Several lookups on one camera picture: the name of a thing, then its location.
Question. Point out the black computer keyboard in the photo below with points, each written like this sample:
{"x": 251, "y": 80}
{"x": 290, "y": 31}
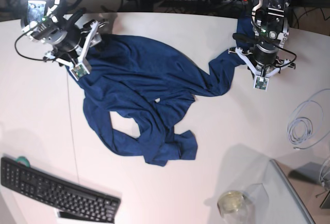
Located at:
{"x": 56, "y": 192}

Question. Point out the green tape roll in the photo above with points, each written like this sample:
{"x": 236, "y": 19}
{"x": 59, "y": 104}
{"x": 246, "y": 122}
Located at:
{"x": 23, "y": 160}

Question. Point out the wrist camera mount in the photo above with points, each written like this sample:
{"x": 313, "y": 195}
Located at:
{"x": 76, "y": 60}
{"x": 261, "y": 73}

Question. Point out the clear tape roll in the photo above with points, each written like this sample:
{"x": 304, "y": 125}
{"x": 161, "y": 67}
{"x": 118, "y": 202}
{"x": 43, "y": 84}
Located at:
{"x": 231, "y": 202}

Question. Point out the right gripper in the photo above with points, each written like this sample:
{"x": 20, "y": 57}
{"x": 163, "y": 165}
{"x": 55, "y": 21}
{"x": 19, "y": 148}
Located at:
{"x": 70, "y": 38}

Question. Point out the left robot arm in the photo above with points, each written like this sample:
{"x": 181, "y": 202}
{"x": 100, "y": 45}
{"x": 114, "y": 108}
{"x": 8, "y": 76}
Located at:
{"x": 269, "y": 20}

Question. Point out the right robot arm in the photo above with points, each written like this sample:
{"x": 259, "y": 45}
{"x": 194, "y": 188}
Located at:
{"x": 54, "y": 22}

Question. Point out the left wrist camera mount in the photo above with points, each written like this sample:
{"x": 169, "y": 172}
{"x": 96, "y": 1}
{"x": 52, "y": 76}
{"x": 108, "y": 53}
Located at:
{"x": 261, "y": 73}

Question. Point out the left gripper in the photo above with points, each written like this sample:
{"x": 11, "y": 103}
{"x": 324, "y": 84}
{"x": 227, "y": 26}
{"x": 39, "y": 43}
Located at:
{"x": 264, "y": 53}

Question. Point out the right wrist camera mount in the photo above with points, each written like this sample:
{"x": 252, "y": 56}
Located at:
{"x": 76, "y": 60}

